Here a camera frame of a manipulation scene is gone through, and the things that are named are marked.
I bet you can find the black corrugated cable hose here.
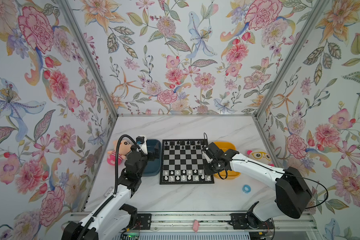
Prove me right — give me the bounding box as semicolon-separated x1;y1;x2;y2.
113;134;139;196

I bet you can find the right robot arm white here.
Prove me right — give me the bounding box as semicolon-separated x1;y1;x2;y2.
202;143;313;225

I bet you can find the yellow plastic bin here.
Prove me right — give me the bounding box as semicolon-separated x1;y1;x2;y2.
214;142;240;180

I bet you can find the aluminium frame post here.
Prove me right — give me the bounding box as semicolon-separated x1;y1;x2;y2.
57;0;119;119
254;0;331;118

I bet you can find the plush doll toy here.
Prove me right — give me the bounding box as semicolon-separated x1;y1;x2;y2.
247;149;275;167

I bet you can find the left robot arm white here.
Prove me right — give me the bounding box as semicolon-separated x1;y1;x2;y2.
62;143;161;240

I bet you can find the aluminium frame post left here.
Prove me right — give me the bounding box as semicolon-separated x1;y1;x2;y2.
57;0;119;119

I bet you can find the aluminium frame post right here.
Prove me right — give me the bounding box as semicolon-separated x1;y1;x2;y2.
254;0;331;118

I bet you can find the pink toy left side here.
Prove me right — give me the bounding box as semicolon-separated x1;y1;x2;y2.
107;140;132;166

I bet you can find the teal plastic bin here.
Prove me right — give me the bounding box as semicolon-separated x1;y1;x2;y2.
143;139;162;177

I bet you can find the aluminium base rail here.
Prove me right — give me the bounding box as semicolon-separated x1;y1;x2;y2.
68;210;319;233

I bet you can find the black white chess board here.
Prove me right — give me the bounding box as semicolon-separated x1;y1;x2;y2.
160;139;214;185

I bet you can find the pink small toy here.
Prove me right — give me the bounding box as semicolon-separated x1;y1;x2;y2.
193;220;200;233

